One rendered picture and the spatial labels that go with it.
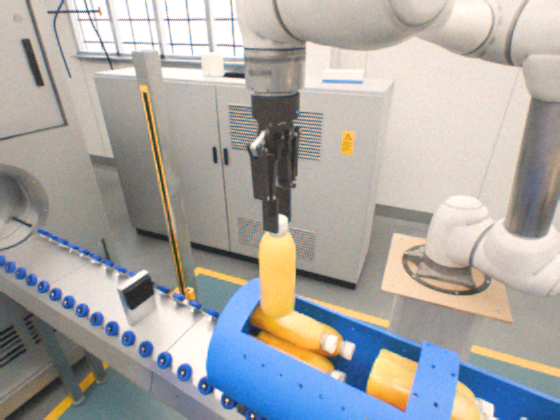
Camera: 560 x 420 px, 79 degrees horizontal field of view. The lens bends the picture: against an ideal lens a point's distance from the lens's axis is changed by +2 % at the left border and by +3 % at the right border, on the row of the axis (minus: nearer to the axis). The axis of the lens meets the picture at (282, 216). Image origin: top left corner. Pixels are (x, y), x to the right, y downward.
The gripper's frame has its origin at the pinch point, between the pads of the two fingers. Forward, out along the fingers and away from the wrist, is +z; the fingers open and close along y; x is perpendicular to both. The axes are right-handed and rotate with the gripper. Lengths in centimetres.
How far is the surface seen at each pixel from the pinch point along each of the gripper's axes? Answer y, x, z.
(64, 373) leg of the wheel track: 6, -121, 121
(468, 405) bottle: -0.3, 37.7, 28.4
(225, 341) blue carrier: 9.1, -7.8, 29.6
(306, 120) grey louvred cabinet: -144, -65, 21
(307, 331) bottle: -4.5, 5.0, 32.7
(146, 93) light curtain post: -31, -68, -10
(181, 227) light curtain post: -34, -66, 41
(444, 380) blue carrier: -0.4, 33.2, 25.0
